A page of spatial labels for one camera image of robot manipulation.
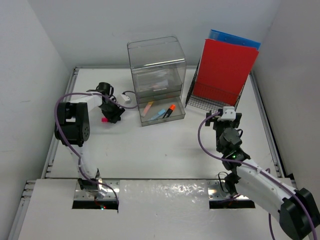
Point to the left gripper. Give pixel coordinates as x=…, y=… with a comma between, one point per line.
x=112, y=117

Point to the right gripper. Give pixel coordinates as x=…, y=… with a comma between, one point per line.
x=214, y=120

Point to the pink black highlighter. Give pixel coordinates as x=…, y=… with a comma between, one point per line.
x=104, y=120

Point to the orange cap clear marker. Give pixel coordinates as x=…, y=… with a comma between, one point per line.
x=147, y=108

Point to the blue cap clear marker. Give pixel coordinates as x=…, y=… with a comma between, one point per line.
x=158, y=115

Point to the orange black highlighter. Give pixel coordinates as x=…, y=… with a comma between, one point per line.
x=169, y=111

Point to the clear plastic drawer organizer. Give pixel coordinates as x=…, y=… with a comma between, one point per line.
x=158, y=69

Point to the red folder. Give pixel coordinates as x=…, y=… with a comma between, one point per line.
x=226, y=66

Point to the blue folder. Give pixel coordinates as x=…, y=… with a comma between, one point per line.
x=233, y=39

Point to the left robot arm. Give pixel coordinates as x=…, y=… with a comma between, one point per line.
x=72, y=128

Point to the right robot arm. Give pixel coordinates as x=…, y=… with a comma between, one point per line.
x=294, y=209

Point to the white front cover panel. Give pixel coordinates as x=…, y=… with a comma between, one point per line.
x=148, y=210

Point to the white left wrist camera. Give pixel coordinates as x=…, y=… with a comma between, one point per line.
x=123, y=99

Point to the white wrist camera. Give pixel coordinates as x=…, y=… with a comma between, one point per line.
x=123, y=99
x=227, y=113

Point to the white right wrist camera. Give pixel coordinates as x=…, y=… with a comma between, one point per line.
x=227, y=113

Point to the black wire mesh rack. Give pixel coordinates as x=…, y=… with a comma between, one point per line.
x=210, y=98

